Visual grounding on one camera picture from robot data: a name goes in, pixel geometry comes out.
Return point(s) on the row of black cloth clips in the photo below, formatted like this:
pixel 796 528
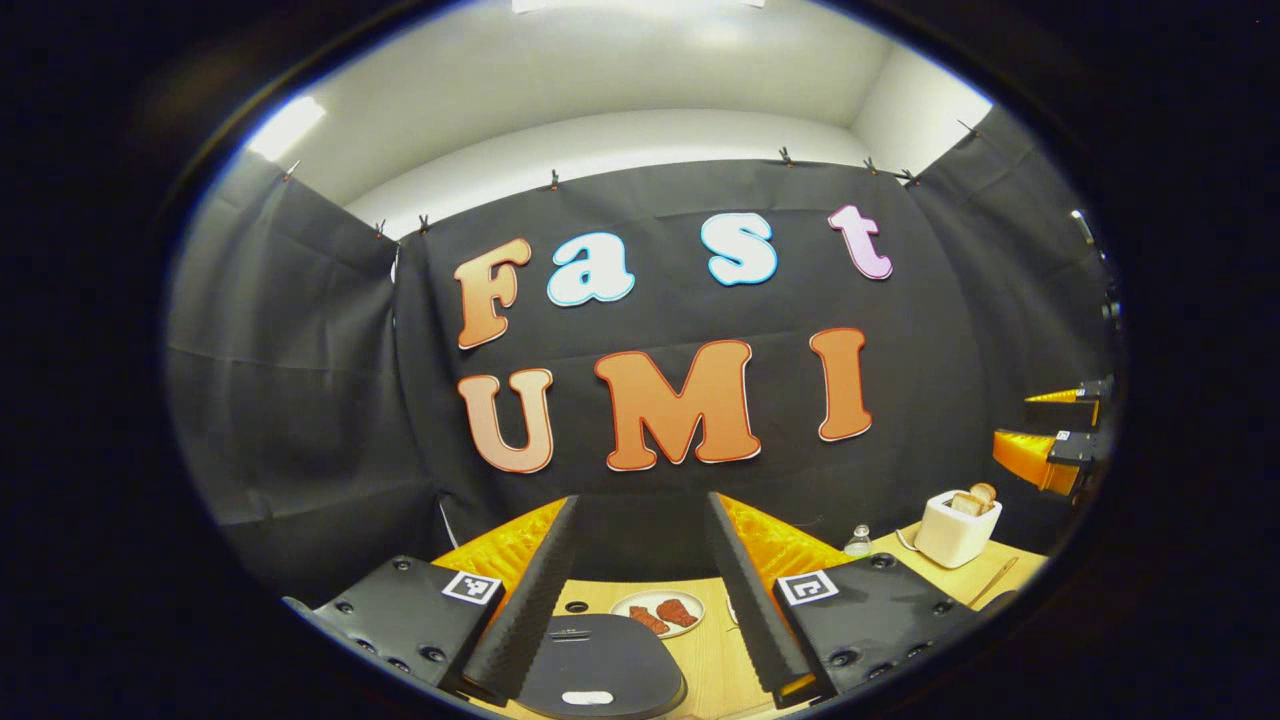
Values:
pixel 785 155

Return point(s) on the toast bread slice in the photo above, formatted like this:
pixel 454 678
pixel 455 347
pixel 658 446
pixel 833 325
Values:
pixel 966 504
pixel 984 493

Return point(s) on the green drink bottle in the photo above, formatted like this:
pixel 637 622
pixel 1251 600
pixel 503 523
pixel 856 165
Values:
pixel 858 543

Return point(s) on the ceiling light panel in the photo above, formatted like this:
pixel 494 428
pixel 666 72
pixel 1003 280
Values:
pixel 600 4
pixel 287 127

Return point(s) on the wooden spoon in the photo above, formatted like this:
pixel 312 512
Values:
pixel 992 582

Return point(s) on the white round plate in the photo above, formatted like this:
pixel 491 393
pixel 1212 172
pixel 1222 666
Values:
pixel 622 600

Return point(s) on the black backdrop cloth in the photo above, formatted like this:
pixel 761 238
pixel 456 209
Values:
pixel 300 400

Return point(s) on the black silver rice cooker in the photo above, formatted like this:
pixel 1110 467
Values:
pixel 600 660

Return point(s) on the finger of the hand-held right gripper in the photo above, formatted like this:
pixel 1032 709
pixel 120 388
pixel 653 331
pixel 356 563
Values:
pixel 1070 407
pixel 1025 455

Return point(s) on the white toaster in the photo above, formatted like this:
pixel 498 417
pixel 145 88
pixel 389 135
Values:
pixel 950 540

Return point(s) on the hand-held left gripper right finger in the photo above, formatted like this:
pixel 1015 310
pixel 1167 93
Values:
pixel 750 610

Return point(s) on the red meat piece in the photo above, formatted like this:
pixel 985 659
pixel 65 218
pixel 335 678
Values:
pixel 677 612
pixel 648 620

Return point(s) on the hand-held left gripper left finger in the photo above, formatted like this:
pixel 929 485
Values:
pixel 530 610

